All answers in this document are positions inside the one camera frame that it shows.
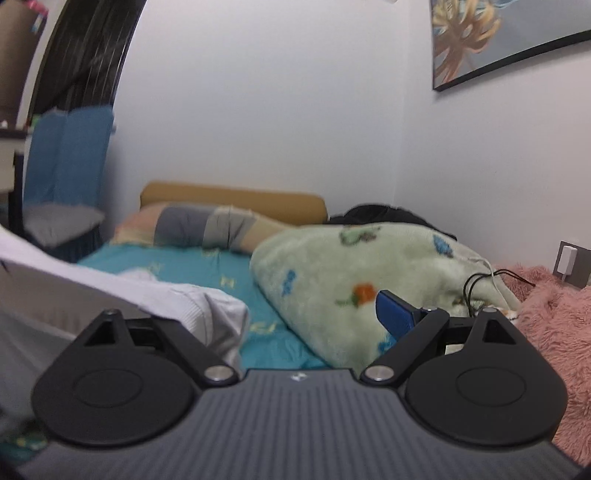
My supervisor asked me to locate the white t-shirt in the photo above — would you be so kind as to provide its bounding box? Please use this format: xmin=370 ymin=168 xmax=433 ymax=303
xmin=1 ymin=230 xmax=249 ymax=420

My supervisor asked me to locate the teal patterned bed sheet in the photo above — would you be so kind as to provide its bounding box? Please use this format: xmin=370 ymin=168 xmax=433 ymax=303
xmin=1 ymin=245 xmax=325 ymax=465

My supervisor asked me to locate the green fleece blanket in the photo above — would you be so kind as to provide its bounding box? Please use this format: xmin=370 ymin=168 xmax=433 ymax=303
xmin=250 ymin=223 xmax=520 ymax=372

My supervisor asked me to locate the striped pillow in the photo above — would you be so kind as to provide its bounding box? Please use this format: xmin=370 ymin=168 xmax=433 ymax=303
xmin=110 ymin=202 xmax=291 ymax=254

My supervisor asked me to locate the black clothing pile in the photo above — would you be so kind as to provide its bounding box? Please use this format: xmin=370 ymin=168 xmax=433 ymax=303
xmin=325 ymin=204 xmax=458 ymax=240

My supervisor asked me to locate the pink fluffy blanket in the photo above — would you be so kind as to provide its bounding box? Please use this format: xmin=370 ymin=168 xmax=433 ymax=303
xmin=503 ymin=264 xmax=591 ymax=464

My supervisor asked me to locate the grey seat cushion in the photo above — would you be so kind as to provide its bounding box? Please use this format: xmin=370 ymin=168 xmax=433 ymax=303
xmin=23 ymin=203 xmax=105 ymax=248

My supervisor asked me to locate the tan headboard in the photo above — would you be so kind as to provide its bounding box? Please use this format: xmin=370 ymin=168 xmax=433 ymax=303
xmin=139 ymin=181 xmax=328 ymax=226

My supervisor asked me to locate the blue covered chair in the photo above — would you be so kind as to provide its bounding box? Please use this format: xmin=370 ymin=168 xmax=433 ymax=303
xmin=8 ymin=105 xmax=114 ymax=263

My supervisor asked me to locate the white desk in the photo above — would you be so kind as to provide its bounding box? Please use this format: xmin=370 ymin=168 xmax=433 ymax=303
xmin=0 ymin=128 xmax=29 ymax=194

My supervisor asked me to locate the dark window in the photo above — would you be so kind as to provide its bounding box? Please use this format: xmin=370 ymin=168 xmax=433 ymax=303
xmin=27 ymin=0 xmax=146 ymax=119

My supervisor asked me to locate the gold refrigerator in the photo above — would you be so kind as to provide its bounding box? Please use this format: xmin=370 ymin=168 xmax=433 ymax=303
xmin=0 ymin=0 xmax=49 ymax=129

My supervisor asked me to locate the black cable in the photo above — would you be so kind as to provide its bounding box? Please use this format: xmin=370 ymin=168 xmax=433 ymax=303
xmin=462 ymin=268 xmax=537 ymax=318

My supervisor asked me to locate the white wall charger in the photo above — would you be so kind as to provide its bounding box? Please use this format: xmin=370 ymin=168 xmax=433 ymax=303
xmin=553 ymin=241 xmax=591 ymax=289

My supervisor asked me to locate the framed wall picture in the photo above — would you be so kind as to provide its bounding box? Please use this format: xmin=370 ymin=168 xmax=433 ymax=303
xmin=430 ymin=0 xmax=590 ymax=92

